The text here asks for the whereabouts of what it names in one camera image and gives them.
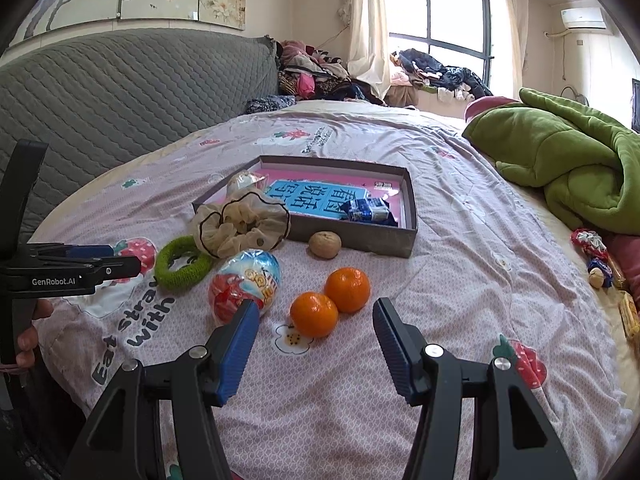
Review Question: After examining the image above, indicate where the white air conditioner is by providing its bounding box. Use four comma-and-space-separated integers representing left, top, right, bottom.
559, 6, 613, 36

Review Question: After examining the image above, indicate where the large foil-wrapped toy egg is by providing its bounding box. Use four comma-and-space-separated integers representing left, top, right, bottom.
208, 249, 282, 325

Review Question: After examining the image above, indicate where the green blanket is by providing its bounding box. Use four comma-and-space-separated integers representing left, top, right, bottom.
462, 87, 640, 236

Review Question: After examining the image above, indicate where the pile of mixed clothes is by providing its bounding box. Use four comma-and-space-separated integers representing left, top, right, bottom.
245, 37, 388, 113

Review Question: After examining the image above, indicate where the black-framed window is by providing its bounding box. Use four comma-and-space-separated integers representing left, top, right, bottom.
382, 0, 501, 96

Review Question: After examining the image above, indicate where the orange tangerine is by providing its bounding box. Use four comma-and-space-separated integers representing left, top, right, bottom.
290, 291, 339, 339
324, 267, 372, 314

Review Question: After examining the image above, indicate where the blue snack packet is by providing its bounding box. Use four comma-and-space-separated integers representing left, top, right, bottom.
341, 196, 398, 228

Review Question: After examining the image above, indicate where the green scrunchie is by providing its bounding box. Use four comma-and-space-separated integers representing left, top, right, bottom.
154, 236, 215, 292

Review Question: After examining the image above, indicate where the cream curtain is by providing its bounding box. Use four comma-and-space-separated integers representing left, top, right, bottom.
495, 0, 531, 101
347, 0, 396, 101

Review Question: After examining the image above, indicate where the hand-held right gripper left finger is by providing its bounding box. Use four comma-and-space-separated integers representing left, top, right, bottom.
62, 299, 261, 480

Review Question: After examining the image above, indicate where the blue wrapped candy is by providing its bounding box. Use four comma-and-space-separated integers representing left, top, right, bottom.
587, 256, 614, 288

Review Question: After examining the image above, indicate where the person's left hand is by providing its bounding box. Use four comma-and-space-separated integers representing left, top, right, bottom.
0, 298, 54, 373

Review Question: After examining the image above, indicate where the grey quilted headboard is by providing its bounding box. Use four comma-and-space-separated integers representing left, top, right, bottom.
0, 27, 281, 241

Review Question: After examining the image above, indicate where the printed pink bed sheet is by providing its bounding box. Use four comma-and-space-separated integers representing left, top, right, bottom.
30, 100, 640, 480

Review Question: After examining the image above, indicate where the brown walnut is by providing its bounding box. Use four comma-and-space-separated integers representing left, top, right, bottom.
308, 230, 342, 260

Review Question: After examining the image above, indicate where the pink quilt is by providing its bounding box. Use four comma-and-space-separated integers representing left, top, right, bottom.
465, 97, 523, 123

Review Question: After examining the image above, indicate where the pile of dark clothes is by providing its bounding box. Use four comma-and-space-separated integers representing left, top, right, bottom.
390, 49, 493, 103

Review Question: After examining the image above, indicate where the yellow snack packet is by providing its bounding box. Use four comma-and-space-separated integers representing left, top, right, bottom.
617, 292, 640, 346

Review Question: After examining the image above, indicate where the red and white wrapped candy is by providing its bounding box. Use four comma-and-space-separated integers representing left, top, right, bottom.
571, 228, 608, 261

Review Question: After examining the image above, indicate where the blue book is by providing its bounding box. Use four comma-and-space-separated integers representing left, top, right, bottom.
263, 178, 371, 221

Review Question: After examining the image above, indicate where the cream scrunchie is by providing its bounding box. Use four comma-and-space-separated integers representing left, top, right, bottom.
190, 190, 292, 259

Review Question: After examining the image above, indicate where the small foil-wrapped toy egg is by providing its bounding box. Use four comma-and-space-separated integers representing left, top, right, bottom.
226, 171, 266, 198

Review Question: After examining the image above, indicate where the shallow grey cardboard box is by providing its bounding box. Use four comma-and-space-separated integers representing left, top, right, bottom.
192, 155, 419, 259

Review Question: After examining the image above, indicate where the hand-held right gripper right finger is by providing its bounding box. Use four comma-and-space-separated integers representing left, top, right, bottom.
372, 297, 576, 480

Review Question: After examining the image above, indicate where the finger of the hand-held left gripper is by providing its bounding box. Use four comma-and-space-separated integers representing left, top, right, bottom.
39, 256, 142, 284
22, 243, 115, 262

